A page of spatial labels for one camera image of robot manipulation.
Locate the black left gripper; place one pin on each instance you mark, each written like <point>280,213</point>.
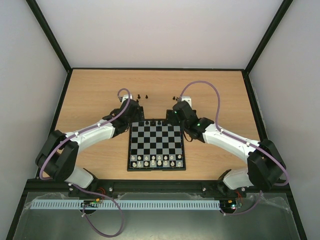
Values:
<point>137,117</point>

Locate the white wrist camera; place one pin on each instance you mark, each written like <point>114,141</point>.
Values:
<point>125,97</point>
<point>185,99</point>

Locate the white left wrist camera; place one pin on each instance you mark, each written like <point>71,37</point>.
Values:
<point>125,97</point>

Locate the white cable duct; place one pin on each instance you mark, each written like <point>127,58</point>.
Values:
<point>72,204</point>

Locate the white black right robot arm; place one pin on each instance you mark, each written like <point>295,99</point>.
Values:
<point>264,165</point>

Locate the black aluminium rail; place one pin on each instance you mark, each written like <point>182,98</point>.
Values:
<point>113,187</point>

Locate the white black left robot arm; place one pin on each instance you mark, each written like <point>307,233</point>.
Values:
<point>58,156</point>

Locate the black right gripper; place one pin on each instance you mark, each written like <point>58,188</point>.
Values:
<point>170,115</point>

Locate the black enclosure frame post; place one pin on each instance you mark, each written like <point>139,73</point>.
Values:
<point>276,20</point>
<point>38,14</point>

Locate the black and white chessboard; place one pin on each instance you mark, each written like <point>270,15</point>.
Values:
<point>158,140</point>

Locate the black enclosure frame post left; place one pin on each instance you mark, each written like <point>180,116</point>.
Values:
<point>38,14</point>

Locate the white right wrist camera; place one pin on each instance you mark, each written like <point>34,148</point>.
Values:
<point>185,99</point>

